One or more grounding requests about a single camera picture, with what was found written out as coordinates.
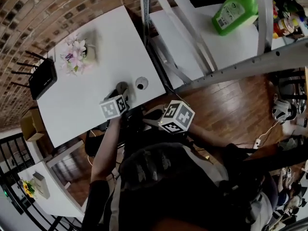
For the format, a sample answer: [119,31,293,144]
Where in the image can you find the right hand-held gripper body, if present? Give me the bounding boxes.
[157,100,195,135]

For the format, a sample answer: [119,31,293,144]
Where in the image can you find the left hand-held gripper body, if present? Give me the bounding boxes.
[99,94,132,122]

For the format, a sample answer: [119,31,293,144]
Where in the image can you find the grey computer mouse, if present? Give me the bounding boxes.
[116,81,130,96]

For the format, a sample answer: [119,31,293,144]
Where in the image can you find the person's left forearm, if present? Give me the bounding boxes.
[90,115,124,183]

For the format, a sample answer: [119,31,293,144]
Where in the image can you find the person's right forearm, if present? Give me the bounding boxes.
[187,123,233,149]

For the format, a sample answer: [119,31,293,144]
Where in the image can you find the pale pink flowers in pot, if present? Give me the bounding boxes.
[59,32,99,77]

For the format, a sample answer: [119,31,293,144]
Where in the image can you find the white metal shelf rack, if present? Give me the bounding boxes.
[139,0,308,93]

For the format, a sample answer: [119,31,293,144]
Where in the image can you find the black router with antennas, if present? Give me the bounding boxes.
[11,51,58,101]

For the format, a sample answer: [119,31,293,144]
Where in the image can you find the person's torso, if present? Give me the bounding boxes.
[83,119,280,231]

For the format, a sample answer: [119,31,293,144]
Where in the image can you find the open cardboard box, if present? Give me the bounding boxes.
[20,107,46,142]

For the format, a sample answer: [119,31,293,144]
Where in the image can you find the white and black helmet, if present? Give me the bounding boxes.
[271,94,298,124]

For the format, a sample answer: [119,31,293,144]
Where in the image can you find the grey rectangular box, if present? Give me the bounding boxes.
[32,171,51,200]

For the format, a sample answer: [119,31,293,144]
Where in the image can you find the black metal railing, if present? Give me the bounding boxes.
[0,132,82,231]

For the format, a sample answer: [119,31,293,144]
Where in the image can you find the small white side table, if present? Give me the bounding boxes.
[18,141,86,218]

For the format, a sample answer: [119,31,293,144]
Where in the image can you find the sunflowers in white pot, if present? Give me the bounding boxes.
[21,179,37,199]

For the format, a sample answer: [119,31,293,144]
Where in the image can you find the green detergent bottle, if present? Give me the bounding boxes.
[211,0,259,36]

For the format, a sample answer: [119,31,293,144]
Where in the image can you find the round grey cable grommet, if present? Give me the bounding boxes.
[135,77,149,90]

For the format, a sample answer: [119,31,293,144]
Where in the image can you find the pale shoulder strap harness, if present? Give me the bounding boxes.
[98,172,123,231]

